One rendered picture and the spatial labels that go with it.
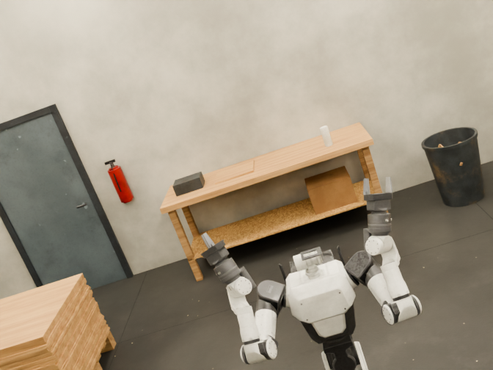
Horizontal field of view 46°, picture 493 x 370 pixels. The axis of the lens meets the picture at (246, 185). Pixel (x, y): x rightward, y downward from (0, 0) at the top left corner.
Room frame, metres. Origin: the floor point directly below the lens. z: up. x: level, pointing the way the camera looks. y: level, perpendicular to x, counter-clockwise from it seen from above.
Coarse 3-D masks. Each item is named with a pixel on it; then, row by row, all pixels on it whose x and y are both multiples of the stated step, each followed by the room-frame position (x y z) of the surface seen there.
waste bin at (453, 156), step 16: (464, 128) 5.39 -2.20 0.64; (432, 144) 5.50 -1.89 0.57; (448, 144) 5.50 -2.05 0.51; (464, 144) 5.03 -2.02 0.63; (432, 160) 5.22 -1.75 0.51; (448, 160) 5.08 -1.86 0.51; (464, 160) 5.05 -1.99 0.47; (480, 160) 5.16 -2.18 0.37; (448, 176) 5.12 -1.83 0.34; (464, 176) 5.06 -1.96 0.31; (480, 176) 5.12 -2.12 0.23; (448, 192) 5.17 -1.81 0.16; (464, 192) 5.08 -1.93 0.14; (480, 192) 5.10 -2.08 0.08
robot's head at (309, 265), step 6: (312, 252) 2.21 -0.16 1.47; (294, 258) 2.20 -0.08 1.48; (300, 258) 2.19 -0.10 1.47; (312, 258) 2.18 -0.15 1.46; (318, 258) 2.17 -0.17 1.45; (300, 264) 2.18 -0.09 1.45; (306, 264) 2.18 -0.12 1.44; (312, 264) 2.19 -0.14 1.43; (300, 270) 2.20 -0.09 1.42; (306, 270) 2.20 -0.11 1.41; (312, 270) 2.18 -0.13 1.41; (318, 270) 2.19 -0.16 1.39
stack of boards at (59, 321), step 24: (48, 288) 4.87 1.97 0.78; (72, 288) 4.67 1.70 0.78; (0, 312) 4.72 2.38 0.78; (24, 312) 4.52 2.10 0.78; (48, 312) 4.33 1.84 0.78; (72, 312) 4.48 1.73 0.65; (96, 312) 4.86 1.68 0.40; (0, 336) 4.21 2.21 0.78; (24, 336) 4.05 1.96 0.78; (48, 336) 4.01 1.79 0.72; (72, 336) 4.31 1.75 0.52; (96, 336) 4.66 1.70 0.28; (0, 360) 3.98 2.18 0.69; (24, 360) 3.97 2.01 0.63; (48, 360) 3.96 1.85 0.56; (72, 360) 4.14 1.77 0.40; (96, 360) 4.48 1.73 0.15
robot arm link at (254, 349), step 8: (240, 320) 2.04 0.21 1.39; (248, 320) 2.02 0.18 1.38; (240, 328) 2.03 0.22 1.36; (248, 328) 2.01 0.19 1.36; (256, 328) 2.02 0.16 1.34; (248, 336) 1.99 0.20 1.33; (256, 336) 2.00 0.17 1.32; (248, 344) 1.99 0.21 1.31; (256, 344) 1.98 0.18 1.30; (264, 344) 1.97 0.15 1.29; (248, 352) 1.98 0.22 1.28; (256, 352) 1.96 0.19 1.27; (264, 352) 1.95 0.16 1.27; (248, 360) 1.99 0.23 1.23; (256, 360) 1.98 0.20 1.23; (264, 360) 1.98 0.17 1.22
